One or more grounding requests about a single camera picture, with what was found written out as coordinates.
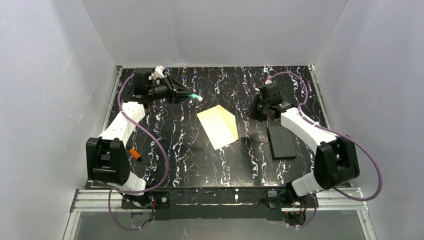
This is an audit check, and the orange handled screwdriver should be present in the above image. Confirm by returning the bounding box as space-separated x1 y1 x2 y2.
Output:
129 148 143 163

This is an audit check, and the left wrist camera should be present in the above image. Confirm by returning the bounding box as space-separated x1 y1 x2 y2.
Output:
148 65 166 81

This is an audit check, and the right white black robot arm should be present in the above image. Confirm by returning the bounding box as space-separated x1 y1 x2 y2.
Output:
249 81 360 202

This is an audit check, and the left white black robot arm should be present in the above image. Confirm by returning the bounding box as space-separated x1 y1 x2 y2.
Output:
85 65 203 197

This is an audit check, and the black rectangular block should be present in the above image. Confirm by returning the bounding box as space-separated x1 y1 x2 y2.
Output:
267 120 298 161

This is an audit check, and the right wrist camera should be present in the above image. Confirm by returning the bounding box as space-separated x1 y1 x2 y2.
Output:
259 78 283 106

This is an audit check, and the green white glue stick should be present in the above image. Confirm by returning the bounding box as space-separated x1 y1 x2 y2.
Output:
188 94 203 102

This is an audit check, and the aluminium frame rail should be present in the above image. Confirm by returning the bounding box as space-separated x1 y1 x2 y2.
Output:
62 66 377 240

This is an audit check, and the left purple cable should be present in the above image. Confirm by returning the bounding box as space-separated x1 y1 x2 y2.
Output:
108 73 170 232

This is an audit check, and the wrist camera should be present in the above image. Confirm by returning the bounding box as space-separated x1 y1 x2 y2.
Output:
259 78 283 106
148 65 166 81

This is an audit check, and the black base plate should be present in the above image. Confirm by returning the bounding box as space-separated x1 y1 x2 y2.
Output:
121 186 317 224

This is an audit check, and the cream paper envelope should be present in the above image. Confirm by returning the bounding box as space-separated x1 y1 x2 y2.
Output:
196 105 239 150

